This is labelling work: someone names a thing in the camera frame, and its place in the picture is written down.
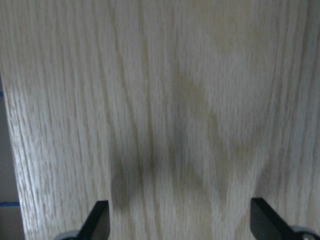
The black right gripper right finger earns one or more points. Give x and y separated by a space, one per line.
266 224

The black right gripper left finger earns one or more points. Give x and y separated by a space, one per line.
97 225

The light wooden drawer cabinet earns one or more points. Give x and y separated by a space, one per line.
177 112

